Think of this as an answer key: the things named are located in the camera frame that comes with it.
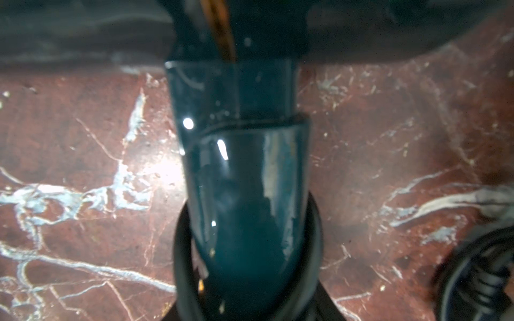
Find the black hair dryer cord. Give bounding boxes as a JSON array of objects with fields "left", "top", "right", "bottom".
[{"left": 172, "top": 192, "right": 514, "bottom": 321}]

